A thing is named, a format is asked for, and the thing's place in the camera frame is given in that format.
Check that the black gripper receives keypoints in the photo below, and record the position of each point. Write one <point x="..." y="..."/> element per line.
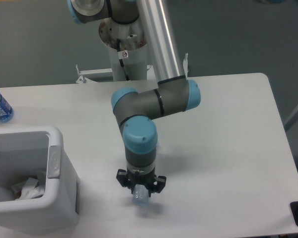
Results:
<point x="153" y="183"/>

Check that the crushed clear plastic bottle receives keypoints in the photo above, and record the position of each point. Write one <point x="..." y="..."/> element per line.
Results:
<point x="140" y="196"/>

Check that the white green wrapper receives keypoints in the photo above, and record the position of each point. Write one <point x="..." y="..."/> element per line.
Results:
<point x="34" y="186"/>

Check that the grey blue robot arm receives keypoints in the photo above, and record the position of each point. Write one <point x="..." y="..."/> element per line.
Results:
<point x="135" y="111"/>

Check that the white trash can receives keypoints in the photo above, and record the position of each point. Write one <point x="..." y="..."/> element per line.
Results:
<point x="23" y="152"/>

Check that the white pedestal base frame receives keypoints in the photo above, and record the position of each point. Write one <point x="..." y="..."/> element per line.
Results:
<point x="106" y="75"/>

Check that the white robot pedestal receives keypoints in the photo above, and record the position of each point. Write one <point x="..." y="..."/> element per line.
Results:
<point x="127" y="47"/>

